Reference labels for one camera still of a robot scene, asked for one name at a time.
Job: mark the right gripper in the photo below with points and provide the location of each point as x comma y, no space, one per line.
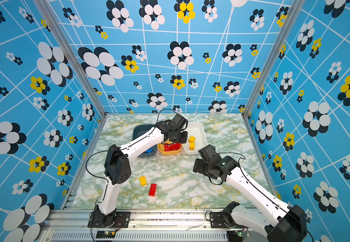
198,164

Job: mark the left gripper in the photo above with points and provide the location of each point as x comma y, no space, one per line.
184,140

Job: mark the small yellow lego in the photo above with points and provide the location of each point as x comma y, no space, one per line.
191,139

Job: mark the white plastic bin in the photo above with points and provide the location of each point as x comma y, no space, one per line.
196,130

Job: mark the yellow plastic bin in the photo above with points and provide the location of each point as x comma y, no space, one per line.
160,147

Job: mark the yellow lego brick long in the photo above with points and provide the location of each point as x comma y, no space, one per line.
143,181

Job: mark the long red lego brick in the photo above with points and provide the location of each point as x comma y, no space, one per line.
152,190

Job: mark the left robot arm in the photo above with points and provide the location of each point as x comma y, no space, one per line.
118,169

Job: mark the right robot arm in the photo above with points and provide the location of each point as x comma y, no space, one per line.
275,220

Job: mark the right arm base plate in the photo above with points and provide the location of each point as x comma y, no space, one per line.
221,220

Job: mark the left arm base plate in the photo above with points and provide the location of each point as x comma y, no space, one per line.
113,220

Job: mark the aluminium front rail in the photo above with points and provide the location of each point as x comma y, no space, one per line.
173,225

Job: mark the right corner aluminium post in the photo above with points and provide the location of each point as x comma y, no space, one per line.
273,54

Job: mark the corner aluminium post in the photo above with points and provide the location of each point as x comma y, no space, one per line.
273,54
46,11

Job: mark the left corner aluminium post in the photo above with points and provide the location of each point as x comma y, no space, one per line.
46,11

